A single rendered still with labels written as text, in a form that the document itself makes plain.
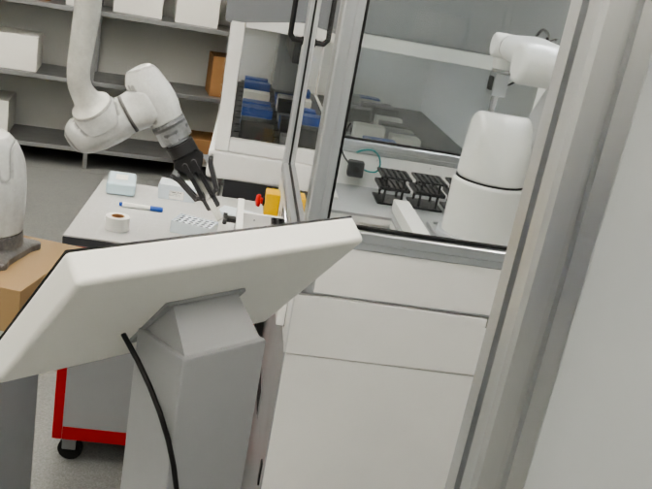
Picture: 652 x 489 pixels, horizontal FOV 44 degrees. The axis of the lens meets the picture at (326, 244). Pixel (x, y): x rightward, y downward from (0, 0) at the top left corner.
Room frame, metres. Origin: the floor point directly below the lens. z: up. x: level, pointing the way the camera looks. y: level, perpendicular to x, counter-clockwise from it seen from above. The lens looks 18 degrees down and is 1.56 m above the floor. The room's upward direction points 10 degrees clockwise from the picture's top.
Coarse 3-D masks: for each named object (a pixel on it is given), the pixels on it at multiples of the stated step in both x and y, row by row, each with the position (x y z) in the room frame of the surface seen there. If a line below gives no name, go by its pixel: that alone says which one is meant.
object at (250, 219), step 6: (246, 216) 2.20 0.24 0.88; (252, 216) 2.20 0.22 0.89; (258, 216) 2.21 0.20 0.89; (264, 216) 2.21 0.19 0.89; (270, 216) 2.21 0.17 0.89; (276, 216) 2.22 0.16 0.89; (246, 222) 2.20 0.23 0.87; (252, 222) 2.20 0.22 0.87; (258, 222) 2.21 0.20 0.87; (264, 222) 2.21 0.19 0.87; (270, 222) 2.21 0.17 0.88
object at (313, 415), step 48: (288, 384) 1.56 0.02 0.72; (336, 384) 1.58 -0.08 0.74; (384, 384) 1.59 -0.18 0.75; (432, 384) 1.61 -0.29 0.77; (288, 432) 1.57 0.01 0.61; (336, 432) 1.58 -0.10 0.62; (384, 432) 1.60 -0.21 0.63; (432, 432) 1.61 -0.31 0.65; (288, 480) 1.57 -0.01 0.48; (336, 480) 1.58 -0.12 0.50; (384, 480) 1.60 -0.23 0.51; (432, 480) 1.61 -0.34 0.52
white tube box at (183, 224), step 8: (176, 216) 2.34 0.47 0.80; (184, 216) 2.38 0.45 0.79; (192, 216) 2.38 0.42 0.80; (176, 224) 2.30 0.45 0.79; (184, 224) 2.30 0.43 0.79; (192, 224) 2.31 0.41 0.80; (200, 224) 2.32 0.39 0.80; (208, 224) 2.34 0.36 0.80; (216, 224) 2.35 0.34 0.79; (176, 232) 2.30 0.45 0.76; (184, 232) 2.30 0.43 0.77; (192, 232) 2.30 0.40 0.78; (200, 232) 2.29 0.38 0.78; (208, 232) 2.29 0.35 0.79
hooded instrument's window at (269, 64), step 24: (264, 48) 2.90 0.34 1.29; (288, 48) 2.91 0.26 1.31; (240, 72) 2.89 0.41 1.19; (264, 72) 2.90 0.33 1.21; (288, 72) 2.91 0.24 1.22; (240, 96) 2.89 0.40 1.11; (264, 96) 2.90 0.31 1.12; (288, 96) 2.92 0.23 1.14; (216, 120) 2.91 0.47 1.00; (240, 120) 2.89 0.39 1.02; (264, 120) 2.91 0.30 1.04; (288, 120) 2.92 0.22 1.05
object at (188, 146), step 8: (184, 144) 2.03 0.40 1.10; (192, 144) 2.05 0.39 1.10; (168, 152) 2.04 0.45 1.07; (176, 152) 2.03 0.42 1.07; (184, 152) 2.03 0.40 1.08; (192, 152) 2.05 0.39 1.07; (200, 152) 2.06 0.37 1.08; (176, 160) 2.05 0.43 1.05; (184, 160) 2.05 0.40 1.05; (200, 160) 2.06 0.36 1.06; (176, 168) 2.05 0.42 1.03; (192, 168) 2.06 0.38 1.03; (200, 168) 2.06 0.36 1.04
